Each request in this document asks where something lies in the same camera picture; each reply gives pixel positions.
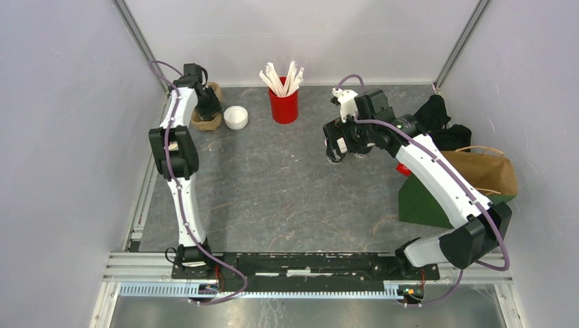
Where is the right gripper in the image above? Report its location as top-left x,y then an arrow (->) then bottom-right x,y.
323,110 -> 376,161

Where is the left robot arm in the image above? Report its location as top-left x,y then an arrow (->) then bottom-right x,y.
148,63 -> 221,279

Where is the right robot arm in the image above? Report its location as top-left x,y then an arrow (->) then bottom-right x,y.
323,87 -> 512,279

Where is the brown cardboard cup carrier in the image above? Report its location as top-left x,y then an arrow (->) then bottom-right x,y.
190,82 -> 223,131

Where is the stack of white lids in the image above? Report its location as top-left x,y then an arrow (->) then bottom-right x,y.
223,105 -> 249,131

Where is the red straw holder cup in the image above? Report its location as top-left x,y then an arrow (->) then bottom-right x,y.
268,88 -> 299,124

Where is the red tag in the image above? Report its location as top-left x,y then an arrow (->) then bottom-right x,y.
396,163 -> 412,177

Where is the bundle of wrapped straws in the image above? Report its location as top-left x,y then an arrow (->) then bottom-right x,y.
259,61 -> 305,98

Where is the black cloth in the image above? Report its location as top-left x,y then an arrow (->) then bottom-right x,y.
414,94 -> 472,151

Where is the brown paper bag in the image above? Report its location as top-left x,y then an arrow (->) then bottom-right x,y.
442,146 -> 519,197

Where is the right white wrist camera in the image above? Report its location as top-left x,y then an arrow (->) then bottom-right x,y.
332,87 -> 358,123

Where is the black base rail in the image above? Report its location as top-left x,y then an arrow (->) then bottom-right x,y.
171,252 -> 440,293

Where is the white cable duct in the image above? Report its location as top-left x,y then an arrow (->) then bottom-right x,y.
119,282 -> 403,300

